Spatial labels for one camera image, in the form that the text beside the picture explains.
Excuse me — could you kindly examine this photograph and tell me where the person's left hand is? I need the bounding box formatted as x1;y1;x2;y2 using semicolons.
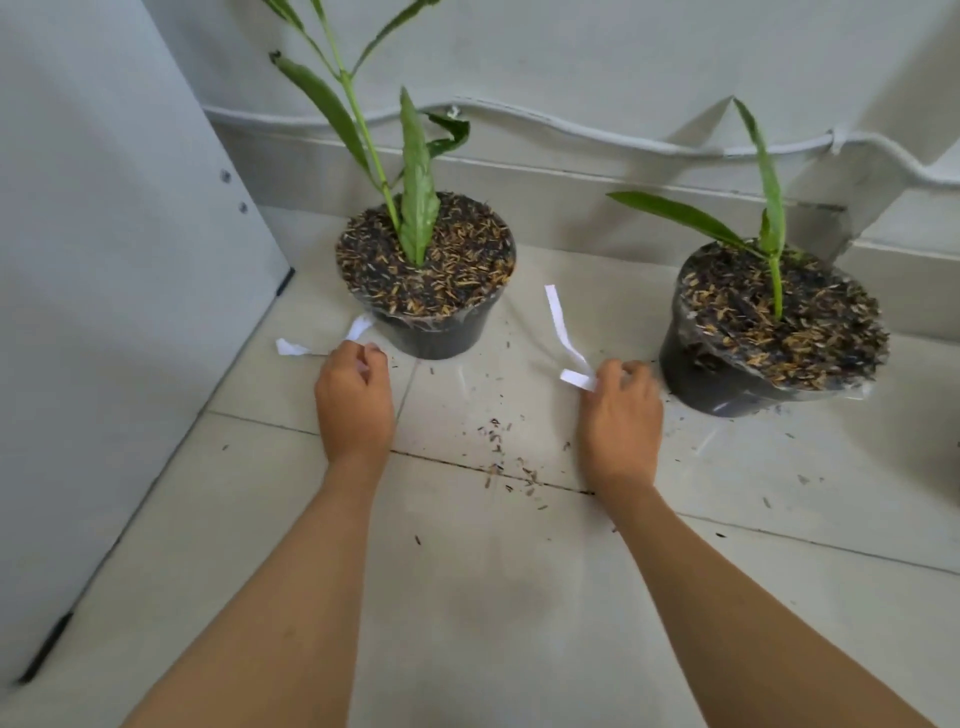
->
313;339;397;470

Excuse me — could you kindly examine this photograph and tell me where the black potted plant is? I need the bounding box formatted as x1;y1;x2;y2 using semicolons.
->
258;0;519;361
605;97;892;420

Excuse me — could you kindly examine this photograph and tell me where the person's left forearm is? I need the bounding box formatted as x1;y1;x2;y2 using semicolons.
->
123;453;388;728

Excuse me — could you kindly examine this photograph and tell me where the person's right hand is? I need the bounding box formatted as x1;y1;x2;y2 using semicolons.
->
577;358;666;497

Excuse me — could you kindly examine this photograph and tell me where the white wall cable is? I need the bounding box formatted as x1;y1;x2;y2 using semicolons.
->
202;95;960;189

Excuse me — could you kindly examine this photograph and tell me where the grey tiled floor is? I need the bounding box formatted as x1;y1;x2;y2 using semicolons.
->
0;206;960;728

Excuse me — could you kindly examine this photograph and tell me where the white cabinet side panel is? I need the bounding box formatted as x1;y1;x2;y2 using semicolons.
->
0;0;295;688

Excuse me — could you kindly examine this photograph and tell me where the person's right forearm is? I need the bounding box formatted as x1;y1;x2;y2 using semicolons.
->
599;479;939;728

